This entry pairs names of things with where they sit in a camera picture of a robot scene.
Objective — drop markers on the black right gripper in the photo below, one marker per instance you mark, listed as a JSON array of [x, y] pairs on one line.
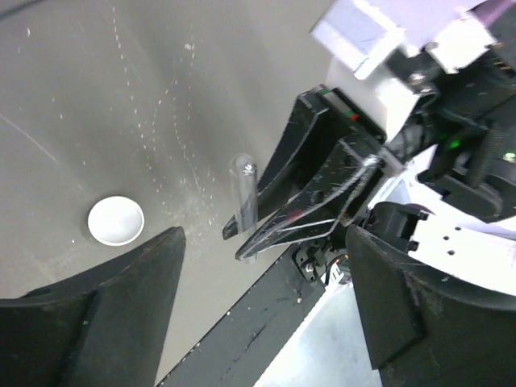
[[328, 165]]

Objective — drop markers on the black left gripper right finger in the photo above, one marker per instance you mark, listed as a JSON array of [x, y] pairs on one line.
[[425, 328]]

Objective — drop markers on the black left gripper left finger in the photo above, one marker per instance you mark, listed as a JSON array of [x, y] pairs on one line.
[[105, 326]]

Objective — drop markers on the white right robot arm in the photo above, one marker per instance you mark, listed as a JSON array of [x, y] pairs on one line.
[[469, 121]]

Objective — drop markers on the white oval dish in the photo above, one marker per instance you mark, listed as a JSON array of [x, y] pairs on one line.
[[116, 221]]

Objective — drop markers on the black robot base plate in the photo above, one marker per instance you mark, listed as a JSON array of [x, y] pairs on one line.
[[246, 339]]

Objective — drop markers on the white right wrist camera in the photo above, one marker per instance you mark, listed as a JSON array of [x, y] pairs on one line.
[[384, 52]]

